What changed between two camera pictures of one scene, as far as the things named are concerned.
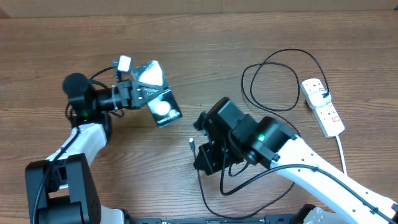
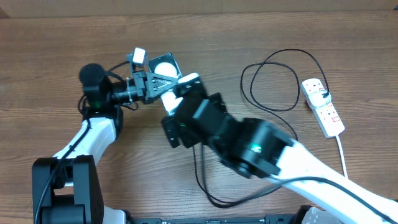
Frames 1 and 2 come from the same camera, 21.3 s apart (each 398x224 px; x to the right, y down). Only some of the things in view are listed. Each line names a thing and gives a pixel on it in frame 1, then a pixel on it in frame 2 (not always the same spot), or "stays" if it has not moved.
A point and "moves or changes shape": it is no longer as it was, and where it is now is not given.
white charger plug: (316, 99) stays
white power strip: (326, 116) stays
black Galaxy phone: (164, 108) moves or changes shape
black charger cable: (270, 110) -> (221, 205)
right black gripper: (212, 165) -> (194, 136)
